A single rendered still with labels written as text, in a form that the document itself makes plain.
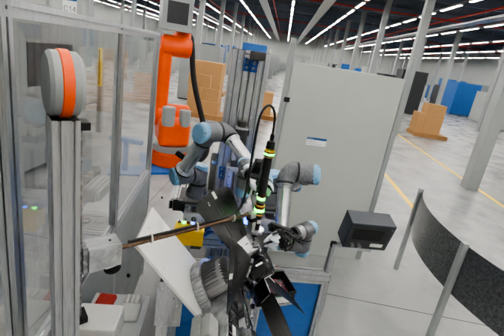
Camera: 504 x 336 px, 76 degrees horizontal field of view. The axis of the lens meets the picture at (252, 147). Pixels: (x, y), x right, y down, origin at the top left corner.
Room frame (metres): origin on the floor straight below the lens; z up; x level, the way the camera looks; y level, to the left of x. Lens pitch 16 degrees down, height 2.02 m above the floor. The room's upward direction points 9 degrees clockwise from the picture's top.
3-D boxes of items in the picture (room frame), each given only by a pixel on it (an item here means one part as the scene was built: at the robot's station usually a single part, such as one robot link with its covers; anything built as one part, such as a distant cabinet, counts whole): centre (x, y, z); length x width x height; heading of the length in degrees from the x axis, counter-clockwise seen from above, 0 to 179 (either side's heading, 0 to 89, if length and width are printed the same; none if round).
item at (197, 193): (2.02, 0.32, 1.09); 0.15 x 0.15 x 0.10
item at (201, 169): (2.01, 0.33, 1.20); 0.13 x 0.12 x 0.14; 134
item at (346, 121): (3.14, -0.80, 1.10); 1.21 x 0.05 x 2.20; 97
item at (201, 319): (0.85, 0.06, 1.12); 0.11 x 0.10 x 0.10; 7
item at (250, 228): (1.23, -0.06, 1.34); 0.09 x 0.07 x 0.10; 132
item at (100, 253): (0.82, 0.39, 1.39); 0.10 x 0.07 x 0.08; 132
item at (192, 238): (1.56, 0.27, 1.02); 0.16 x 0.10 x 0.11; 97
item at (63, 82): (0.75, 0.46, 1.88); 0.17 x 0.15 x 0.16; 7
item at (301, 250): (1.53, -0.34, 1.08); 0.11 x 0.08 x 0.11; 96
